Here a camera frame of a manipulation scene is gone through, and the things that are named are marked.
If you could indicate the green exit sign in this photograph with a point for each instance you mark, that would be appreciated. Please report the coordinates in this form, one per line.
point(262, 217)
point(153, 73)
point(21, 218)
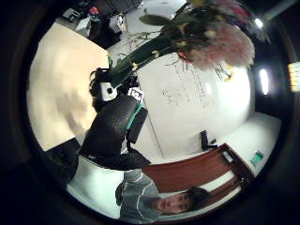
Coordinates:
point(257, 158)

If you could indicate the black wall device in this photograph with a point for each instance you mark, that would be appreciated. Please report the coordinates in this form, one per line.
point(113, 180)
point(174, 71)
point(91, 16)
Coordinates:
point(205, 140)

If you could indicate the white marker cube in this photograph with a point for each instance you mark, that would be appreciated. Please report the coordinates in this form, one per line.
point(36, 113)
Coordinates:
point(136, 94)

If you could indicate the white box on desk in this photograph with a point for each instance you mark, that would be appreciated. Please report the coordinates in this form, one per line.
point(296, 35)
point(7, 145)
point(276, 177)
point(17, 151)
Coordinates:
point(83, 23)

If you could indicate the black wrist tracker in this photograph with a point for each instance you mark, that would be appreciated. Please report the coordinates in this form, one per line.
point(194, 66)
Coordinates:
point(137, 124)

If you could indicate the round ceiling lamp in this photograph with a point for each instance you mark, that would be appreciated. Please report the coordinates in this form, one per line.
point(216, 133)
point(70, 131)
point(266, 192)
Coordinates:
point(258, 22)

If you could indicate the pink and yellow flower bouquet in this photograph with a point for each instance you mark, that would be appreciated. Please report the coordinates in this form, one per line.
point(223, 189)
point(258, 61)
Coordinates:
point(200, 34)

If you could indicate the grey desk device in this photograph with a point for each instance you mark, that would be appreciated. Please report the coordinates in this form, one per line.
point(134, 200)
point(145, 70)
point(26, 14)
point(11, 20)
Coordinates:
point(71, 14)

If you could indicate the red and black desk item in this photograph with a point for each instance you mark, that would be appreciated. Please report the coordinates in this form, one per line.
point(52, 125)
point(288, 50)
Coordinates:
point(94, 11)

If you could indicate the bright window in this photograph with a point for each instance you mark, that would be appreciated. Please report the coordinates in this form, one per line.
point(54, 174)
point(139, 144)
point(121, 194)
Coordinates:
point(294, 76)

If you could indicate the the person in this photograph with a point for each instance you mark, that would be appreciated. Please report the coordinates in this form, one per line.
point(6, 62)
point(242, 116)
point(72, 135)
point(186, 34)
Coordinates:
point(146, 197)

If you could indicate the long ceiling lamp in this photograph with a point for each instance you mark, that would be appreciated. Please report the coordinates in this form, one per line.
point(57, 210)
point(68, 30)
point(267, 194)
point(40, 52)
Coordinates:
point(264, 81)

